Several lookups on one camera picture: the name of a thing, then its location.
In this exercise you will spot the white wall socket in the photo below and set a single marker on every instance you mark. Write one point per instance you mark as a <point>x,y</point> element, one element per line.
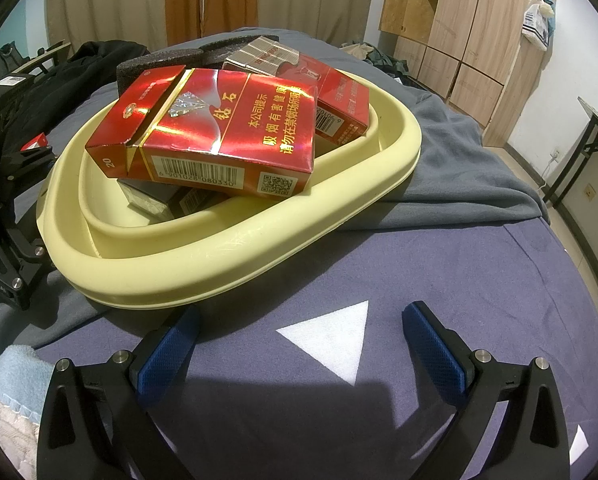
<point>555,153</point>

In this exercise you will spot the purple bedsheet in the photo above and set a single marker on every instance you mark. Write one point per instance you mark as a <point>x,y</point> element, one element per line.
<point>329,260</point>

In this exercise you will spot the black jacket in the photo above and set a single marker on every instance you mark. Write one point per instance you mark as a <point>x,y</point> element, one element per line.
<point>94,60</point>

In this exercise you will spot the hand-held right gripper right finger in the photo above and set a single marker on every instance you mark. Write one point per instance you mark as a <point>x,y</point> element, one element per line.
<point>431,355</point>

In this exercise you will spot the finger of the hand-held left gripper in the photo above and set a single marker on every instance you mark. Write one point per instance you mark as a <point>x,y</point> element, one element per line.
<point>29,170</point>
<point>9,270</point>

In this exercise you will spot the black foam cylinder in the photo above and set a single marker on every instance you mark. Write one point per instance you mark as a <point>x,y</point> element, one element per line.
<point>149,67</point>

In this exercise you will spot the small red box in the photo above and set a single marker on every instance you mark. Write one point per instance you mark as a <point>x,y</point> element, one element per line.
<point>35,142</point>

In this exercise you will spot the cream plastic basin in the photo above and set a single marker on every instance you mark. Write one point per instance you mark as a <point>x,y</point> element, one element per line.
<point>229,265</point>

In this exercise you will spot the yellowed wall socket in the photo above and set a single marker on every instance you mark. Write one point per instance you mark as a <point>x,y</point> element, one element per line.
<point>589,192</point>

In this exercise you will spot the shiny red cigarette box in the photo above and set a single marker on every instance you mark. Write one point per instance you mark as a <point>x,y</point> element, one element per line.
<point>204,130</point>

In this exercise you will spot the pale quilted cloth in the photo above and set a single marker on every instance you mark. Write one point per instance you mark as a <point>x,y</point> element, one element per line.
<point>9,430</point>

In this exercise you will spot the grey blanket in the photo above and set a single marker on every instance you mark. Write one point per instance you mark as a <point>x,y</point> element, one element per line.
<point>454,160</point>

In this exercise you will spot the white striped bag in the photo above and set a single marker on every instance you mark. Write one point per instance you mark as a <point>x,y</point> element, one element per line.
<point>536,22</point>

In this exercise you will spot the pile of clothes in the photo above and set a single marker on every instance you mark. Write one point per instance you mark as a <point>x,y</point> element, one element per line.
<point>374,57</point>

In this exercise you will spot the wooden wardrobe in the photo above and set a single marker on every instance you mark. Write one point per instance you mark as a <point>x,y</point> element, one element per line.
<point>459,20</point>

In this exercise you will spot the dark brown cigarette box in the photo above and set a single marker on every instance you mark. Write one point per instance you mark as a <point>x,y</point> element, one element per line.
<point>149,200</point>

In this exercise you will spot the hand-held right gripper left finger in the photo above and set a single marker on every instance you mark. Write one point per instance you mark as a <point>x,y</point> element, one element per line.
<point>171,355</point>

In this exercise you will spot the light blue towel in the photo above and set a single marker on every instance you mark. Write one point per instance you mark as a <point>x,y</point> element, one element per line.
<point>14,370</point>

